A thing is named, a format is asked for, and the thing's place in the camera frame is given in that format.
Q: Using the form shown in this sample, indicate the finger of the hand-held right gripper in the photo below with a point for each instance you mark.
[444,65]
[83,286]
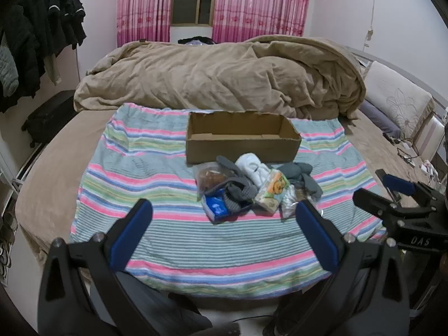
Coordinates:
[399,183]
[371,203]

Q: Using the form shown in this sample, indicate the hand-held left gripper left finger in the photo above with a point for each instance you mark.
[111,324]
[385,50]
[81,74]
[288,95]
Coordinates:
[133,231]

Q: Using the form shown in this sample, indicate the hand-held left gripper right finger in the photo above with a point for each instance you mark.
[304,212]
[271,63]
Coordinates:
[316,238]

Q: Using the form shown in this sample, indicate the clear bag of white pieces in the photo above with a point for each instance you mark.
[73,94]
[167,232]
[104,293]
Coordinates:
[289,201]

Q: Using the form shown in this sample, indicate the grey sock pair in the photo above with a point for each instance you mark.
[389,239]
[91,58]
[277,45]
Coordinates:
[304,178]

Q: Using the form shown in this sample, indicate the blue plastic packet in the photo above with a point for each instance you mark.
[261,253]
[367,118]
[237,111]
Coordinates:
[215,206]

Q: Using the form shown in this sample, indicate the dark grey ribbed sock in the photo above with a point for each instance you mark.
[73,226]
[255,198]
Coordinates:
[241,192]

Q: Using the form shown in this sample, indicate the clear bag of brown snacks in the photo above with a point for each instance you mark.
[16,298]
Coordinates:
[208,178]

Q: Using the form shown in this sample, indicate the white socks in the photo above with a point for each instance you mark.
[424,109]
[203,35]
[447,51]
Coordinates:
[250,168]

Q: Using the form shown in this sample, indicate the cardboard box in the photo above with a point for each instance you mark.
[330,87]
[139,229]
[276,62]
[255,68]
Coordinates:
[241,150]

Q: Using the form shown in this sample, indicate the white charger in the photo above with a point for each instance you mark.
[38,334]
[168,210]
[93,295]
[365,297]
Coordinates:
[428,169]

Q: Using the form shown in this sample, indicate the striped pastel towel blanket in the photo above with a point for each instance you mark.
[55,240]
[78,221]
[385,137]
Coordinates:
[168,196]

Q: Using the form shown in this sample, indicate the pale bedside object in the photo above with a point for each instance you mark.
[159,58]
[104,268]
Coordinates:
[428,136]

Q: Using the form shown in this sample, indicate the grey pillow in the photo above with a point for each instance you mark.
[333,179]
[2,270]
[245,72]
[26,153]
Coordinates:
[381,119]

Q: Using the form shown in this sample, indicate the white embroidered pillow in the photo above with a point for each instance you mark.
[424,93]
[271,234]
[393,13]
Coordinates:
[399,94]

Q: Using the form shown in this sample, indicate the grey metal headboard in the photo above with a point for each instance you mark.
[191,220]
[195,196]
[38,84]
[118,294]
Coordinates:
[402,68]

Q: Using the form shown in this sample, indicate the white metal shelf rack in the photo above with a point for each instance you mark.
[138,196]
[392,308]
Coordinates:
[21,178]

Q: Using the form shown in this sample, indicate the black suitcase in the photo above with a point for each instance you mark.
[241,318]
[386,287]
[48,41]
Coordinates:
[49,119]

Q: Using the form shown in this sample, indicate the beige duvet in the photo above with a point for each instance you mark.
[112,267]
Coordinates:
[210,73]

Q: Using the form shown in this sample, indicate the pale hanging garment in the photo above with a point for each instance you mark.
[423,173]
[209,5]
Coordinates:
[53,70]

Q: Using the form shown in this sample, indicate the white clothes rack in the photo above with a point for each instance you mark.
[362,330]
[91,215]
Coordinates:
[77,59]

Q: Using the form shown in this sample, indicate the dark clothes pile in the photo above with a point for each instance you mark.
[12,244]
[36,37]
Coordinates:
[196,40]

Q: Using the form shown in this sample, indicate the grey knit garment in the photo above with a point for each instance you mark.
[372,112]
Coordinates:
[7,73]

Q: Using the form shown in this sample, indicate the narrow pink floral curtain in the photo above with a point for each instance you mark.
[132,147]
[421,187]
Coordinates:
[143,7]

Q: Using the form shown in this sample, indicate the wide pink floral curtain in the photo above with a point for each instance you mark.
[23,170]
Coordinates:
[262,3]

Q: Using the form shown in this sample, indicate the hanging black jackets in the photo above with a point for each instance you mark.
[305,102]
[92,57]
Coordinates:
[38,24]

